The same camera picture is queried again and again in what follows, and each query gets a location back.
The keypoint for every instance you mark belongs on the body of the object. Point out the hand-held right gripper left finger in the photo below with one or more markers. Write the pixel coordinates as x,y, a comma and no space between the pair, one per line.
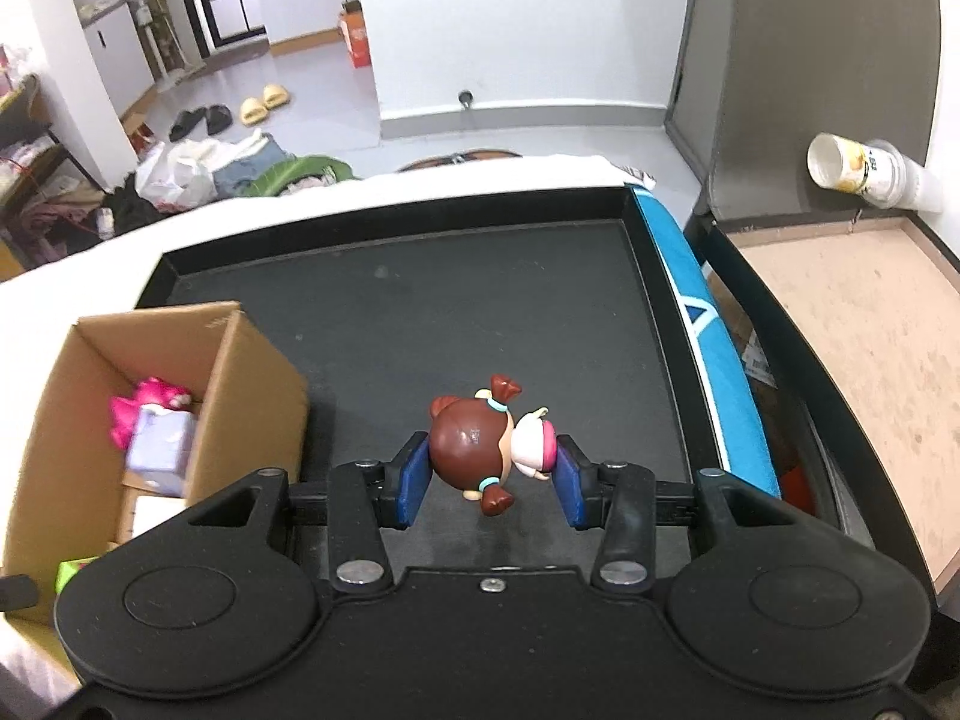
412,480

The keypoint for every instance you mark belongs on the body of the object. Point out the red carton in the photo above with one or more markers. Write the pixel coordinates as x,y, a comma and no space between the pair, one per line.
356,41

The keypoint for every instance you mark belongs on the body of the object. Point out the black tray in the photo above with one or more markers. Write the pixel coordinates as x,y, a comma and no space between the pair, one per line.
487,300

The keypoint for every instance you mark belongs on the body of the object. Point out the yellow print paper cup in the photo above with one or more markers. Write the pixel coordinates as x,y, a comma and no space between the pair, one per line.
836,163

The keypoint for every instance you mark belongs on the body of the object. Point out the yellow slipper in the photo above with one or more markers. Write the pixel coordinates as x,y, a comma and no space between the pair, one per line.
253,110
275,97

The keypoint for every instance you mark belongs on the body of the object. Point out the pink bear figurine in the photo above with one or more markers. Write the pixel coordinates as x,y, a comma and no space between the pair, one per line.
150,397

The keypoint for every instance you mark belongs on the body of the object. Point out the blue jeans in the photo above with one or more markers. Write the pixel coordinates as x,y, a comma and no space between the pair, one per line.
247,169

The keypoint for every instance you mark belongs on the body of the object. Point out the blue cushion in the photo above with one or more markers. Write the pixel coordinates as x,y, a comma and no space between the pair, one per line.
712,360

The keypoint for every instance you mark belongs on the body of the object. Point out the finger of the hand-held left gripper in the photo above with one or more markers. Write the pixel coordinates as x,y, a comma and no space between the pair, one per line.
16,594

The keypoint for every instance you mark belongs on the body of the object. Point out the black clothes pile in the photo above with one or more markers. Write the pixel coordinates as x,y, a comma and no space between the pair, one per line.
131,206

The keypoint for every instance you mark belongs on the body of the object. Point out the white low cabinet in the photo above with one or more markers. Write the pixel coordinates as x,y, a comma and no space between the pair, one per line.
116,60

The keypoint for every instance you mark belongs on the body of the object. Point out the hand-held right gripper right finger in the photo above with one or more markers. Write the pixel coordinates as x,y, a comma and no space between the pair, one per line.
571,484

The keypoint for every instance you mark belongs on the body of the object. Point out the white charger plug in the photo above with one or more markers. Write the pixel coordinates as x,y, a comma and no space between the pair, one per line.
154,514

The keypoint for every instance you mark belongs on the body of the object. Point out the brown carton with label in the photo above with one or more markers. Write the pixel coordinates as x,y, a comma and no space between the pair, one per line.
750,345

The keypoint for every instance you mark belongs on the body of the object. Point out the lavender block toy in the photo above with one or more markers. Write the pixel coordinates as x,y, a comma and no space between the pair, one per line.
161,442

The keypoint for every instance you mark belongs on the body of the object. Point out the brown leather bag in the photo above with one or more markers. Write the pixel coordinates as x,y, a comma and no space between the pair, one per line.
457,159

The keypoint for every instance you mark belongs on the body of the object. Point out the green square tin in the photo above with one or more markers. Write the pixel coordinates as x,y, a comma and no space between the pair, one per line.
71,574

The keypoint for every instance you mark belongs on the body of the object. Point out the wooden side table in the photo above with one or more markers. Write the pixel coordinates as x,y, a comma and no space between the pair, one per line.
37,165

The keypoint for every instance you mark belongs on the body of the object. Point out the brown-haired girl figurine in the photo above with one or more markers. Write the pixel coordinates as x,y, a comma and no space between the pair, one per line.
472,450

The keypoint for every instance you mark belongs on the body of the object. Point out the black slipper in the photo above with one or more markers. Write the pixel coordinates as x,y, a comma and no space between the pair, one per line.
186,125
218,119

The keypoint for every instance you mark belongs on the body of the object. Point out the white plastic bag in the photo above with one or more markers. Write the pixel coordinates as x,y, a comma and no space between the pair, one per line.
176,176

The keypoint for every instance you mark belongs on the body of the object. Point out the green leaf pillow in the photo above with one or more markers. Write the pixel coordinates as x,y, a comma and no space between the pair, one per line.
300,172

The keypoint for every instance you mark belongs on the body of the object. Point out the brown cardboard box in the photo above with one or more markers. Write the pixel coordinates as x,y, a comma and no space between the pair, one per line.
255,405

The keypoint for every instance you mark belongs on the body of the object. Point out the striped cloth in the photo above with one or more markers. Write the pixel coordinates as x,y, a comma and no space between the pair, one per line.
634,176

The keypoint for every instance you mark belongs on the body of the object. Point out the clear plastic cup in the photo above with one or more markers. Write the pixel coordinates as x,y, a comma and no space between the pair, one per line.
907,180

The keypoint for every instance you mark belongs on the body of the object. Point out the white bed sheet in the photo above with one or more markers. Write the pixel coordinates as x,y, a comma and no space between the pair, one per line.
300,210

